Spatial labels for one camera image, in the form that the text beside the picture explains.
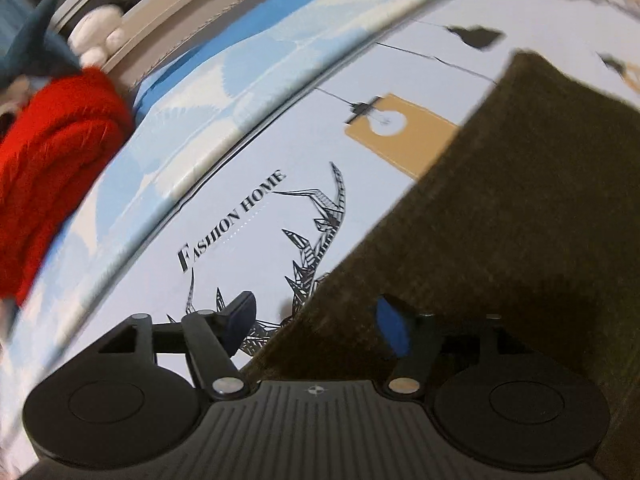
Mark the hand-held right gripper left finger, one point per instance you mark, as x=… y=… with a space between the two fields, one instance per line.
x=242 y=312

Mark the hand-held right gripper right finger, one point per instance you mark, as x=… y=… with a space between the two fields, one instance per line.
x=395 y=327

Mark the blue and white printed quilt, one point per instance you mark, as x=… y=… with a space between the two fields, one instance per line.
x=250 y=160

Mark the red knitted cloth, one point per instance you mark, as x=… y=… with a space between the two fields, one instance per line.
x=55 y=160

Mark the grey window ledge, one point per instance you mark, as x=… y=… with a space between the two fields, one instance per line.
x=200 y=7

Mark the white plush toy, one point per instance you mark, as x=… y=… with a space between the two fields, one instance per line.
x=97 y=35

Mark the dark teal plush toy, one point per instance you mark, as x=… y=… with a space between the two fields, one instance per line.
x=45 y=45

